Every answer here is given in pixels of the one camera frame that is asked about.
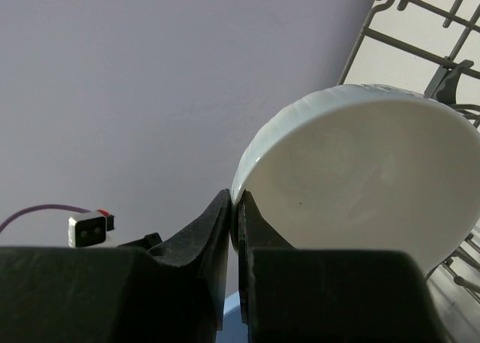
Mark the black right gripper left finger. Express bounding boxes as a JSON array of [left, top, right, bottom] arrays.
[[1, 190, 230, 342]]

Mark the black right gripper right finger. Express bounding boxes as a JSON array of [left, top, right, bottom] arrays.
[[238, 192, 447, 342]]

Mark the white bowl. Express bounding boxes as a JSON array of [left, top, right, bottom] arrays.
[[231, 84, 479, 273]]

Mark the blue plastic plate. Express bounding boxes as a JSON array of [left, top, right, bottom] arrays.
[[216, 292, 248, 343]]

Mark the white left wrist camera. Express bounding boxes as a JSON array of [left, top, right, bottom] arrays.
[[68, 209, 115, 248]]

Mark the grey wire dish rack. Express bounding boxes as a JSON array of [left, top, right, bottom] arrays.
[[335, 0, 480, 295]]

